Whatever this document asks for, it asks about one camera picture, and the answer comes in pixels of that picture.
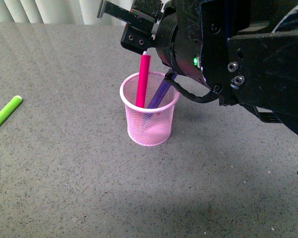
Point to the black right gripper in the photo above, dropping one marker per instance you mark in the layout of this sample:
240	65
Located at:
191	39

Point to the pink marker pen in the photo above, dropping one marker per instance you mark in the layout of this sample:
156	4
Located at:
143	79

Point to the purple marker pen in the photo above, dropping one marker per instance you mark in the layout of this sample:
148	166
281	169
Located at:
160	93

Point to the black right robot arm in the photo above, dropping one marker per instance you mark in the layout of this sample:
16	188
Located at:
241	52

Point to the pink mesh cup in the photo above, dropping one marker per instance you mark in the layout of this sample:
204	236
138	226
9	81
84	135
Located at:
148	127

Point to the white pleated curtain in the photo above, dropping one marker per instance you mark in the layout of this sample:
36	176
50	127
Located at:
78	12

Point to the green marker pen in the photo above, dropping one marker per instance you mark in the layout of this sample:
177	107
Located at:
9	108

